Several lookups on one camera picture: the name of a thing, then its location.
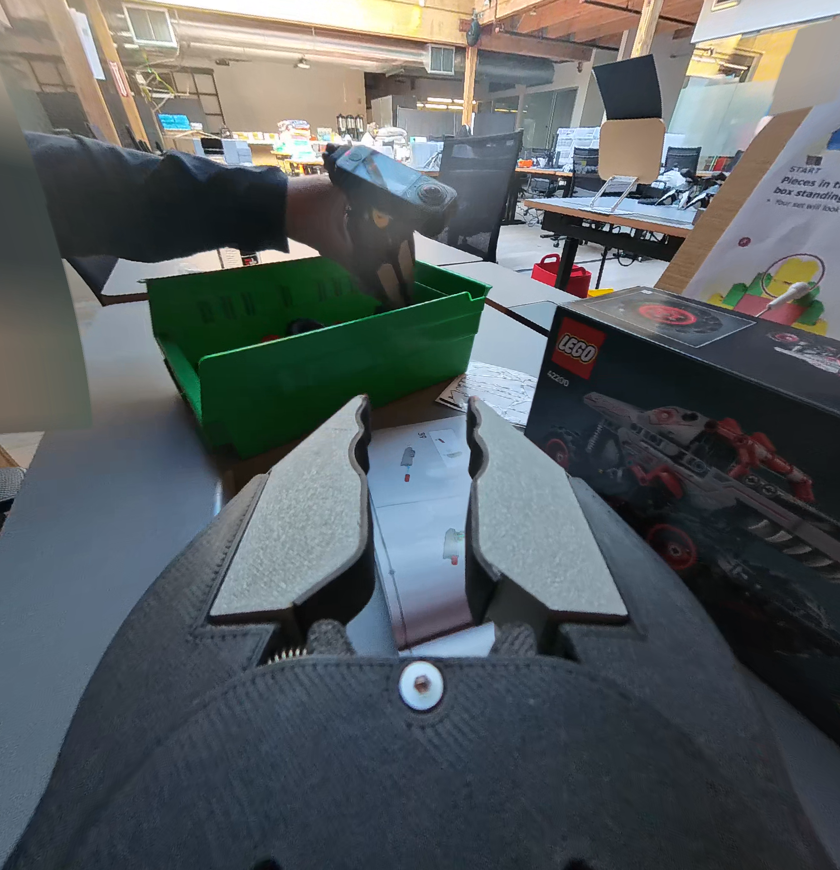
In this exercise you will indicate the black and cardboard folded panel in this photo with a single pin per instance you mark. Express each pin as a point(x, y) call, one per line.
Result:
point(630, 115)

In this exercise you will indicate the black lego set box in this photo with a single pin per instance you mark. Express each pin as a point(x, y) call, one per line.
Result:
point(698, 442)

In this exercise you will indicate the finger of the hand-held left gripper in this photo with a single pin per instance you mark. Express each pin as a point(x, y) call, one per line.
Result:
point(405, 272)
point(385, 282)

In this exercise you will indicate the wooden support post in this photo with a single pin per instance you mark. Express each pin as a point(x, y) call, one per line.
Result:
point(469, 75)

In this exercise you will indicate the wooden office desk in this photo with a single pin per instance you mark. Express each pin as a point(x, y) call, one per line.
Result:
point(617, 214)

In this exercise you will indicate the wooden poster board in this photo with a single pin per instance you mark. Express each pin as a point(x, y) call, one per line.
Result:
point(726, 204)

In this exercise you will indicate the person's left hand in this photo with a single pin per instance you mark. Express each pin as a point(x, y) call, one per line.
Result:
point(318, 217)

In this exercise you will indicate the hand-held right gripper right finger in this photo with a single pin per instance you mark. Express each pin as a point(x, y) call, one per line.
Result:
point(535, 530)

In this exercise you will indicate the white sticker sheet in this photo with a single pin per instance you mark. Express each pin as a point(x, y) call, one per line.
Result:
point(495, 391)

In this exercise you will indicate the person's left forearm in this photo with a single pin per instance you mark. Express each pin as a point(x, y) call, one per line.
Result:
point(162, 204)

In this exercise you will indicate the red plastic basket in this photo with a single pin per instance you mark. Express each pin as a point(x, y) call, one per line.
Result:
point(559, 275)

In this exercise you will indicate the black mesh office chair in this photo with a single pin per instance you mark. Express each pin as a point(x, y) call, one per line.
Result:
point(478, 183)

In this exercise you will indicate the white instruction booklet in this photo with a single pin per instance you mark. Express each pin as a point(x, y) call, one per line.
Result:
point(420, 489)

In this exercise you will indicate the black rubber lego tire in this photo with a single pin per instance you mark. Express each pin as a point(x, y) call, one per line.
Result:
point(303, 327)

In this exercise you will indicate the white instruction poster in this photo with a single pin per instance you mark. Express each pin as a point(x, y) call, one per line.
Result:
point(794, 231)

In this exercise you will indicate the silver ceiling air duct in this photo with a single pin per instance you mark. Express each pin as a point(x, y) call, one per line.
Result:
point(311, 47)

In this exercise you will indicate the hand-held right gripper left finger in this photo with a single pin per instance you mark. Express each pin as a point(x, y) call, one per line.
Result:
point(304, 516)

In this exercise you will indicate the green plastic bin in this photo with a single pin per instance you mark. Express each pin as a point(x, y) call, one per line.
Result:
point(325, 380)

